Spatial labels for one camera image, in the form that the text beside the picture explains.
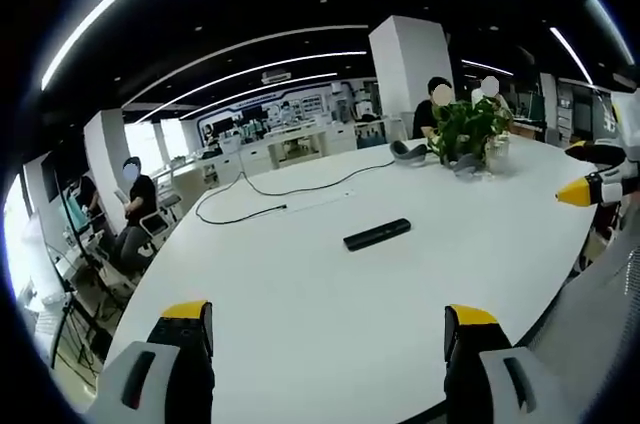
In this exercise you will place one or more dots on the white pillar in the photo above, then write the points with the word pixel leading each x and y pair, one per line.
pixel 410 74
pixel 107 154

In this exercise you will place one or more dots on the white counter desk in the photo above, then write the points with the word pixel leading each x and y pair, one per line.
pixel 300 141

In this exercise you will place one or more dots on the grey mesh chair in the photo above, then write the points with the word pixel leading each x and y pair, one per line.
pixel 595 329

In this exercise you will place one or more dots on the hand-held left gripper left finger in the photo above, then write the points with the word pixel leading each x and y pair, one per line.
pixel 165 374

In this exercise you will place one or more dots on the table power strip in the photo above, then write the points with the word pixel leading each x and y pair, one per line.
pixel 320 199

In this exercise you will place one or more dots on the grey headset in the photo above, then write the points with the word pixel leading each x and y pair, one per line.
pixel 469 166
pixel 409 152

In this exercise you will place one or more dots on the green potted plant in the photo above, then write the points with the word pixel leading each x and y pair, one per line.
pixel 470 129

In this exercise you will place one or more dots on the black remote control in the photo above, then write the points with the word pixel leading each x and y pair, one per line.
pixel 377 234

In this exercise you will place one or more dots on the white office chair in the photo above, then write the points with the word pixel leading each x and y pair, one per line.
pixel 155 229

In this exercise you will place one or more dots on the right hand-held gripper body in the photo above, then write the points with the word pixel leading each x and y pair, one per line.
pixel 629 134

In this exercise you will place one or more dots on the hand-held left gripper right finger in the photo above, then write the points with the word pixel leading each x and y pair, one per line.
pixel 490 369

